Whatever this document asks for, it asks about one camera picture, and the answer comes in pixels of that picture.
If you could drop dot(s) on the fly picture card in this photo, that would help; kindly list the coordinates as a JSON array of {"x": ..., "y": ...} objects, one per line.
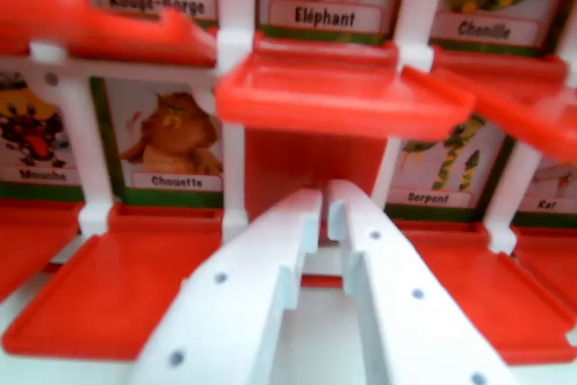
[{"x": 36, "y": 141}]

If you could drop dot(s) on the red flap without card view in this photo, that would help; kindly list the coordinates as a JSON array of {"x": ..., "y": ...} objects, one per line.
[{"x": 279, "y": 168}]

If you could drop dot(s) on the red flap under owl card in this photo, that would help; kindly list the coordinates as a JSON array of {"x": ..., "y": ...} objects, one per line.
[{"x": 112, "y": 286}]

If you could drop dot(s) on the red flap under caterpillar card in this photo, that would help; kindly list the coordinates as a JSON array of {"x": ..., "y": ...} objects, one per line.
[{"x": 509, "y": 87}]

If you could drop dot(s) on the snake picture card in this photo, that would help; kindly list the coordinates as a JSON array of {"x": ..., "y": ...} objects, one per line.
[{"x": 446, "y": 177}]

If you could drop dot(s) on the red flap under snake card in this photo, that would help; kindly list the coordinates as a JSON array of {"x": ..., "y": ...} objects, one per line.
[{"x": 469, "y": 277}]

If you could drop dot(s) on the blurred red flap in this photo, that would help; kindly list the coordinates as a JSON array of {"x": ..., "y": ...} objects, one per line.
[{"x": 36, "y": 11}]

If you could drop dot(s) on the red flap under fly card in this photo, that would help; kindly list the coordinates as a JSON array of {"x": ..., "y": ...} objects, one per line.
[{"x": 27, "y": 241}]

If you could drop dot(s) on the red flap under robin card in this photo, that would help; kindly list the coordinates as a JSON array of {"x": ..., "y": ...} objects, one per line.
[{"x": 149, "y": 44}]

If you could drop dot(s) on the owl picture card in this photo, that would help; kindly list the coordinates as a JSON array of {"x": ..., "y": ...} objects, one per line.
[{"x": 171, "y": 141}]

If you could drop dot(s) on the rat picture card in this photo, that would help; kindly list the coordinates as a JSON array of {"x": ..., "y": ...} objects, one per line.
[{"x": 550, "y": 191}]

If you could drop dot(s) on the red flap under rat card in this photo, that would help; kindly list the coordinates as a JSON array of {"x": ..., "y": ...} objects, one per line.
[{"x": 550, "y": 263}]

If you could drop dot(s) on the red flap under elephant card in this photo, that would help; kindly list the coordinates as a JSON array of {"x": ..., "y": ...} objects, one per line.
[{"x": 333, "y": 96}]

